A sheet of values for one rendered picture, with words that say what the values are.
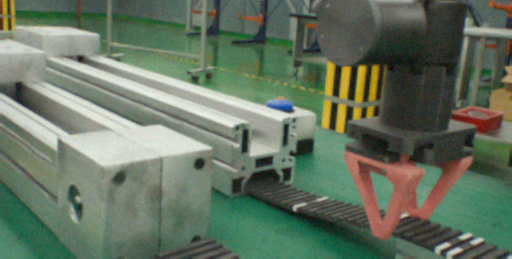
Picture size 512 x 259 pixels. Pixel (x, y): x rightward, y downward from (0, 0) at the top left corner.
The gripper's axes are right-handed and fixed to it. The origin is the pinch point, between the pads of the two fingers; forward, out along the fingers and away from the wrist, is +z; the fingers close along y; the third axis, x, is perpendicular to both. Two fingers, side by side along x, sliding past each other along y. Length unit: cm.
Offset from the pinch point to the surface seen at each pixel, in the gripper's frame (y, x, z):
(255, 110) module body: -2.7, -23.7, -5.1
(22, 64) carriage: 16, -51, -8
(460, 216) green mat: -14.2, -1.7, 3.2
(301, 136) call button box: -14.3, -26.6, 0.3
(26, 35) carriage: 5, -84, -8
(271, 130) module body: -2.5, -20.3, -3.4
